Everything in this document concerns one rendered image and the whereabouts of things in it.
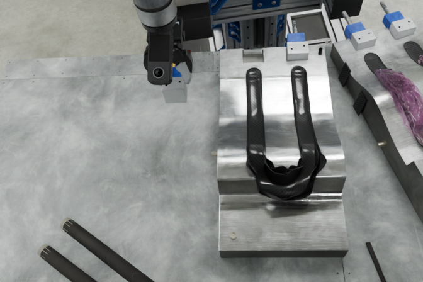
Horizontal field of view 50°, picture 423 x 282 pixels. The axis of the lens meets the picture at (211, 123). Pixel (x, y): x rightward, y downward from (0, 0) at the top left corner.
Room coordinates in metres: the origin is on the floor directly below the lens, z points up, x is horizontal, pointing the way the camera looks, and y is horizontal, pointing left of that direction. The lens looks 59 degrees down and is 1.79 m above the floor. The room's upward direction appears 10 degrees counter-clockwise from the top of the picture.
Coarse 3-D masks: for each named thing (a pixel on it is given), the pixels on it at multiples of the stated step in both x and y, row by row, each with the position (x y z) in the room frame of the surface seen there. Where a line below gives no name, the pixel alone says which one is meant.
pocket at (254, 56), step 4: (244, 52) 0.73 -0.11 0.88; (248, 52) 0.73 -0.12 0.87; (252, 52) 0.73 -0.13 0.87; (256, 52) 0.73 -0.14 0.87; (260, 52) 0.72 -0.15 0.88; (244, 56) 0.73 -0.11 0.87; (248, 56) 0.72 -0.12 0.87; (252, 56) 0.72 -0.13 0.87; (256, 56) 0.72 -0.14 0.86; (260, 56) 0.72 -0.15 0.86; (244, 60) 0.72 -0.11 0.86; (248, 60) 0.71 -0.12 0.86; (252, 60) 0.71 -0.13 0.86; (256, 60) 0.71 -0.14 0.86; (260, 60) 0.71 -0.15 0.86
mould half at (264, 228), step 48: (240, 96) 0.59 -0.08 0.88; (288, 96) 0.57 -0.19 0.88; (240, 144) 0.45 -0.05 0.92; (288, 144) 0.43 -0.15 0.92; (336, 144) 0.41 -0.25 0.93; (240, 192) 0.36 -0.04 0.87; (336, 192) 0.33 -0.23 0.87; (240, 240) 0.26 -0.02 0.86; (288, 240) 0.25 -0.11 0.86; (336, 240) 0.23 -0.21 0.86
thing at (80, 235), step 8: (64, 224) 0.37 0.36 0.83; (72, 224) 0.37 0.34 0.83; (72, 232) 0.35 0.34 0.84; (80, 232) 0.34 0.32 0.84; (88, 232) 0.34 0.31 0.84; (80, 240) 0.33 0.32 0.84; (88, 240) 0.32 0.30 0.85; (96, 240) 0.32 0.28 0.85; (88, 248) 0.31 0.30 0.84; (96, 248) 0.30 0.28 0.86; (104, 248) 0.30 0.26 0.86; (96, 256) 0.29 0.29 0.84; (104, 256) 0.28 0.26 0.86; (112, 256) 0.27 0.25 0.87; (120, 256) 0.27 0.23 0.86; (112, 264) 0.26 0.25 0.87; (120, 264) 0.25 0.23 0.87; (128, 264) 0.25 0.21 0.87; (120, 272) 0.24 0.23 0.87; (128, 272) 0.23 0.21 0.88; (136, 272) 0.23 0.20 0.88; (128, 280) 0.22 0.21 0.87; (136, 280) 0.21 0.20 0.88; (144, 280) 0.21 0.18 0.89; (152, 280) 0.21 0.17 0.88
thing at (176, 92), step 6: (174, 66) 0.68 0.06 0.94; (174, 72) 0.65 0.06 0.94; (174, 78) 0.63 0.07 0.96; (180, 78) 0.62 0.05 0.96; (168, 84) 0.61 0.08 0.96; (174, 84) 0.61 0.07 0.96; (180, 84) 0.61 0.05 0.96; (162, 90) 0.60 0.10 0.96; (168, 90) 0.60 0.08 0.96; (174, 90) 0.59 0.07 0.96; (180, 90) 0.59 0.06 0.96; (186, 90) 0.62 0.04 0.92; (168, 96) 0.60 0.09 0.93; (174, 96) 0.59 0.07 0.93; (180, 96) 0.59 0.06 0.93; (186, 96) 0.60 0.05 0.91; (168, 102) 0.60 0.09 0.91; (174, 102) 0.59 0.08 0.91; (180, 102) 0.59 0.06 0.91; (186, 102) 0.59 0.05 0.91
